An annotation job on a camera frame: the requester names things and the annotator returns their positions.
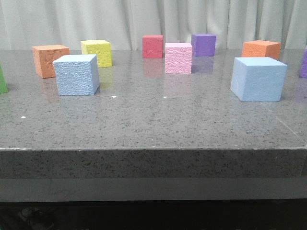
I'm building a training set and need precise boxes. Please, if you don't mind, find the orange foam block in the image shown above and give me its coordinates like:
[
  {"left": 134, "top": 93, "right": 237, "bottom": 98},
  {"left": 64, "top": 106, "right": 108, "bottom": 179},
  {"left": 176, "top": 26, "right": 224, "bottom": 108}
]
[
  {"left": 32, "top": 45, "right": 70, "bottom": 79},
  {"left": 241, "top": 40, "right": 281, "bottom": 59}
]

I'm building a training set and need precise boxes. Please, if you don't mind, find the right orange foam block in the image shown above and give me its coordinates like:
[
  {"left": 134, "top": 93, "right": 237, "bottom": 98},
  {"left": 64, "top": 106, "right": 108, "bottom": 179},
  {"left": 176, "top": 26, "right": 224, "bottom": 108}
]
[{"left": 241, "top": 40, "right": 281, "bottom": 59}]

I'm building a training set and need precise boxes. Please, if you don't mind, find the left orange foam block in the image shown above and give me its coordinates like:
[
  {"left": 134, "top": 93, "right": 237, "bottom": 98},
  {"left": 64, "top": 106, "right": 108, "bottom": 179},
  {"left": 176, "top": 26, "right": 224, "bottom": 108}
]
[{"left": 32, "top": 45, "right": 70, "bottom": 79}]

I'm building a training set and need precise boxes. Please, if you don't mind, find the purple foam block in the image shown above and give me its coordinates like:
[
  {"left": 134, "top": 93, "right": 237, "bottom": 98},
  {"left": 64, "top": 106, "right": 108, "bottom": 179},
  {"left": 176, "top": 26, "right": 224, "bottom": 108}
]
[{"left": 191, "top": 34, "right": 216, "bottom": 57}]

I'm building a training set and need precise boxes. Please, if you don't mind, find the yellow foam block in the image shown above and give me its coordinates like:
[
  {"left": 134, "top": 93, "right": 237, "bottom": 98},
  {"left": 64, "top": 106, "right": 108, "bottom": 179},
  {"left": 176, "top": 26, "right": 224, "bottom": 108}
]
[{"left": 80, "top": 40, "right": 112, "bottom": 68}]

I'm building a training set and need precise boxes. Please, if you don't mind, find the white curtain backdrop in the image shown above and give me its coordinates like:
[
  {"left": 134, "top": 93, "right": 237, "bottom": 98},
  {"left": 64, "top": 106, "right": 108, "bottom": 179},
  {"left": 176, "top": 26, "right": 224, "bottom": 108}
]
[{"left": 0, "top": 0, "right": 307, "bottom": 50}]

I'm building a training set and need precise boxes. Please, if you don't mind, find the purple block at right edge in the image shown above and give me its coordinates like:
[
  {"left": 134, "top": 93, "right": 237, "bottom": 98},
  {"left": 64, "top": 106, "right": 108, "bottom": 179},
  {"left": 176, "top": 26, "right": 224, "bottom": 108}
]
[{"left": 299, "top": 48, "right": 307, "bottom": 78}]

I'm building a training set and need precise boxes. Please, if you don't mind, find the pink foam block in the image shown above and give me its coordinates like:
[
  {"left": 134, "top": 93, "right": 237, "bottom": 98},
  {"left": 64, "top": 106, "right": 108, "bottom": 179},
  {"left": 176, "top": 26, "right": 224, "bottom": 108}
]
[{"left": 165, "top": 43, "right": 192, "bottom": 74}]

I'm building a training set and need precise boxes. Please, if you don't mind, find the green foam block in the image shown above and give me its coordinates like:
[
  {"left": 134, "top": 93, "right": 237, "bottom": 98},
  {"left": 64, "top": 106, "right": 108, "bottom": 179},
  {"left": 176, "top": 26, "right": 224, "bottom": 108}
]
[{"left": 0, "top": 66, "right": 8, "bottom": 93}]

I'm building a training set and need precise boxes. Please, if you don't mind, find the red foam block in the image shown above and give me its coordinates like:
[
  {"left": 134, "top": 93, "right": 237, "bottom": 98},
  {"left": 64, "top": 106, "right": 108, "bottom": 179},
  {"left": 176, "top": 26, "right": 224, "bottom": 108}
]
[{"left": 142, "top": 35, "right": 163, "bottom": 58}]

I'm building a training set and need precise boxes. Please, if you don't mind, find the light blue foam block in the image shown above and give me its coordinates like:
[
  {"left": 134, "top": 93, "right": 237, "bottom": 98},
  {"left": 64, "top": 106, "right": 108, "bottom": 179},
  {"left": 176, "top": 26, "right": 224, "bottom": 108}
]
[
  {"left": 53, "top": 54, "right": 99, "bottom": 96},
  {"left": 231, "top": 57, "right": 287, "bottom": 102}
]

